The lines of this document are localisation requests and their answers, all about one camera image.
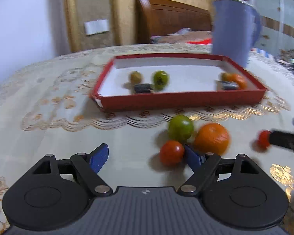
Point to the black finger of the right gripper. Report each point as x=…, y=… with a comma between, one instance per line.
x=282, y=139

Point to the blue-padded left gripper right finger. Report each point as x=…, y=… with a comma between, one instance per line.
x=204, y=167

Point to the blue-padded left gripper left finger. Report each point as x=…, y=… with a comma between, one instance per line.
x=87, y=167

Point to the red cherry tomato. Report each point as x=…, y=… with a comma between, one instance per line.
x=263, y=139
x=171, y=153

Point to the large orange tangerine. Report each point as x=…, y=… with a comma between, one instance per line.
x=212, y=138

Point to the green tomato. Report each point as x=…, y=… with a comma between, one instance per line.
x=160, y=80
x=180, y=128

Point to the small orange tangerine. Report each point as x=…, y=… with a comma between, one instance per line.
x=239, y=80

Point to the dark sugarcane piece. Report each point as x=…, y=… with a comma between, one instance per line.
x=226, y=86
x=143, y=88

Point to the small green longan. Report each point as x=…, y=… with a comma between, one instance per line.
x=226, y=77

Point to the green tomato front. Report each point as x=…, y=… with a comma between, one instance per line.
x=160, y=80

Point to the tan longan fruit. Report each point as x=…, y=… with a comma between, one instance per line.
x=135, y=77

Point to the cream gold patterned tablecloth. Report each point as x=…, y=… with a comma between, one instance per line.
x=45, y=108

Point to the red cardboard box tray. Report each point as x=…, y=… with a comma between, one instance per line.
x=193, y=82

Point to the lavender blue pitcher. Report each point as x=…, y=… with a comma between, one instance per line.
x=236, y=29

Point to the folded blanket on bed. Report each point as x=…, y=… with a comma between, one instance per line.
x=183, y=35

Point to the wooden bed headboard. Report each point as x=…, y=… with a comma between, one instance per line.
x=162, y=17

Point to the white wall switch panel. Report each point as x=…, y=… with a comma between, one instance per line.
x=96, y=27

